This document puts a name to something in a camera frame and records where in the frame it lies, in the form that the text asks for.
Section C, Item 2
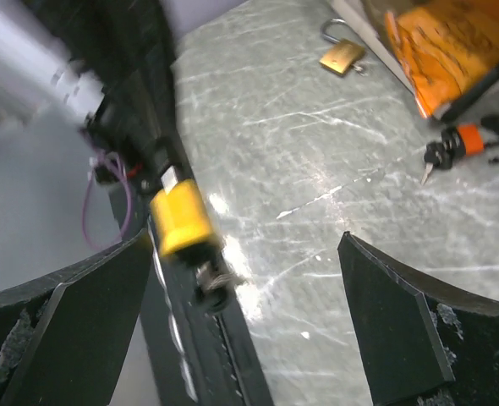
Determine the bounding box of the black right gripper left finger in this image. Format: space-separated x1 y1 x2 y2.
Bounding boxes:
0 230 152 405

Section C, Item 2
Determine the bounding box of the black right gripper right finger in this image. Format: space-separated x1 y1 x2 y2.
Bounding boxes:
337 232 499 405

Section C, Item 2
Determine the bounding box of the yellow padlock key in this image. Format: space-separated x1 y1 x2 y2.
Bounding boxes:
195 261 247 314

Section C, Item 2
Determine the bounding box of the yellow padlock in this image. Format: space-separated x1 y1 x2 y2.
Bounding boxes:
150 165 219 267

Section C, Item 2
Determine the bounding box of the orange padlock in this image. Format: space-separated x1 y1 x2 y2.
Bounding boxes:
432 123 499 170

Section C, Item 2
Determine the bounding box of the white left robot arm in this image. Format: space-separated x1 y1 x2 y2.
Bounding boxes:
0 1 105 128

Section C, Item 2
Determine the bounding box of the orange honey dijon bag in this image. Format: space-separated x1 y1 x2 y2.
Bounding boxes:
383 1 499 121

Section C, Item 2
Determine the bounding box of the brass padlock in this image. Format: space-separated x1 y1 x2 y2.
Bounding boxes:
320 18 367 76

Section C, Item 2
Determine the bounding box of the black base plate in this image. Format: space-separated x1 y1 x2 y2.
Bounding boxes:
63 0 276 406

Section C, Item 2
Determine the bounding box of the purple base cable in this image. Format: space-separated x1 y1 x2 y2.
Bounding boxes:
81 150 134 250

